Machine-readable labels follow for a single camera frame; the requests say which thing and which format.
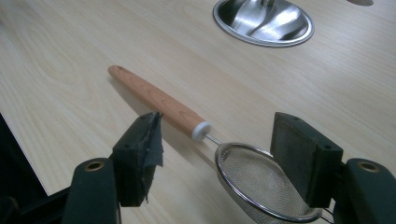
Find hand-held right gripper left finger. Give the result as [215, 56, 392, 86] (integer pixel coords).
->
[110, 111, 164, 208]

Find wooden-handled mesh strainer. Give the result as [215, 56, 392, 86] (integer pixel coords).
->
[107, 64, 334, 224]

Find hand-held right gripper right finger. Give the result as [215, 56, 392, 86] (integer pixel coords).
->
[269, 112, 345, 209]

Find stainless steel bowl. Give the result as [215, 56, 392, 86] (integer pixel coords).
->
[212, 0, 316, 49]

